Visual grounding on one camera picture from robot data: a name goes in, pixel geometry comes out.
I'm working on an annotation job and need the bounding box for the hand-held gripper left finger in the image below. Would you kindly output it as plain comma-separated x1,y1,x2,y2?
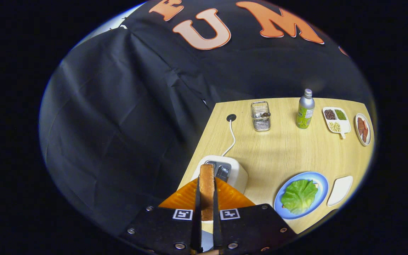
119,176,202,254

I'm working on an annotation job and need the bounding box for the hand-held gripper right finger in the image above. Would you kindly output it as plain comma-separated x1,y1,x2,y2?
212,177,298,254

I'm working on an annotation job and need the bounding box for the green lettuce leaf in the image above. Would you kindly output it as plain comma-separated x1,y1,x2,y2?
281,179,318,215

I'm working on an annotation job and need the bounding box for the toasted bread slice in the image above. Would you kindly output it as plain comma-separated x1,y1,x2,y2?
199,164,215,221

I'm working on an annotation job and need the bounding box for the white toaster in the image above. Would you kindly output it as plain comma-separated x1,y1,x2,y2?
191,155,249,194

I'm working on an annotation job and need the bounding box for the blue round plate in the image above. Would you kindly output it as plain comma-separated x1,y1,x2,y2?
274,171,329,220

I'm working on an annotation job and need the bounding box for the white square plate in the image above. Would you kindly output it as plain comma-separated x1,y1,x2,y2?
327,176,353,207

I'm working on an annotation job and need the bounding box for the black backdrop cloth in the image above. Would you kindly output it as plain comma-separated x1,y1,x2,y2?
39,0,374,245

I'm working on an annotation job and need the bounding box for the silver bottle green label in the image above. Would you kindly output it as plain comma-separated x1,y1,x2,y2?
296,89,315,129

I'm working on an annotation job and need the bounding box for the white divided dish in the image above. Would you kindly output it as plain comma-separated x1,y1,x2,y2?
322,107,351,139

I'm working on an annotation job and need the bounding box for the white oval plate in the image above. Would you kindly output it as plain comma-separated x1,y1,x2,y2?
355,113,372,146

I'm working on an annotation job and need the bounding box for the white toaster cable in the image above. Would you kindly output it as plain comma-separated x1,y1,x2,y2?
221,120,236,157

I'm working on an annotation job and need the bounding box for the metal wire basket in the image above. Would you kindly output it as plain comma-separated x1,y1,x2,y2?
251,101,271,132

